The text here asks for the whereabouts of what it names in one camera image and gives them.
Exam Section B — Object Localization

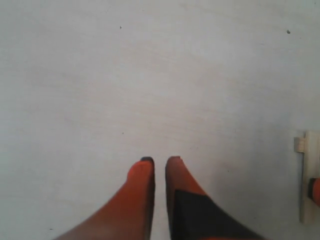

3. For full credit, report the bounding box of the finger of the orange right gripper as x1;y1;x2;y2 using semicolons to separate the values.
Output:
307;177;320;203

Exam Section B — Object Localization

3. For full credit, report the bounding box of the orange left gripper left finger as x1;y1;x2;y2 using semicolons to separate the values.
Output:
58;156;155;240

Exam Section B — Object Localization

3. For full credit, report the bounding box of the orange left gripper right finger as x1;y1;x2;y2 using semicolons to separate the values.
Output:
165;156;263;240

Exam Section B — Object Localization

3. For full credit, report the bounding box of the two-hole wooden bar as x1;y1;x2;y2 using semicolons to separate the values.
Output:
300;130;320;225

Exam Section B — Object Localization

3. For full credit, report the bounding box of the plain wooden stick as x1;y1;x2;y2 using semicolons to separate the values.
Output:
294;137;306;153

